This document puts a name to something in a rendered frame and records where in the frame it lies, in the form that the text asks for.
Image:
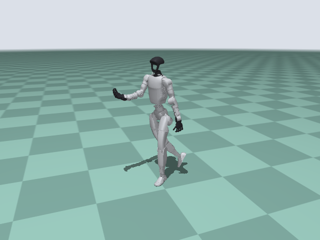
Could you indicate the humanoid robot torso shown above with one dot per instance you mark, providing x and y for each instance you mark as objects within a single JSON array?
[{"x": 157, "y": 94}]

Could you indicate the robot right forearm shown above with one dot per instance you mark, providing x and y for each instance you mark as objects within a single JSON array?
[{"x": 131, "y": 96}]

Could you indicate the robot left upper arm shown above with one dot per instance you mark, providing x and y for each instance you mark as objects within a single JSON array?
[{"x": 168, "y": 84}]

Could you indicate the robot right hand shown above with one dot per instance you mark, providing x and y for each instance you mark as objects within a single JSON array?
[{"x": 118, "y": 95}]

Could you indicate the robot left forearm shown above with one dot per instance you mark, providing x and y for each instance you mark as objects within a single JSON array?
[{"x": 175, "y": 108}]

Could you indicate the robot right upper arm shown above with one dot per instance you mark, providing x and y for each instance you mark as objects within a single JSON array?
[{"x": 144, "y": 85}]

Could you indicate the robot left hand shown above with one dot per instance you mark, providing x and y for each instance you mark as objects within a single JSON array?
[{"x": 178, "y": 125}]

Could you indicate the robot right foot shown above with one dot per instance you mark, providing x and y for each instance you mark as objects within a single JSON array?
[{"x": 180, "y": 160}]

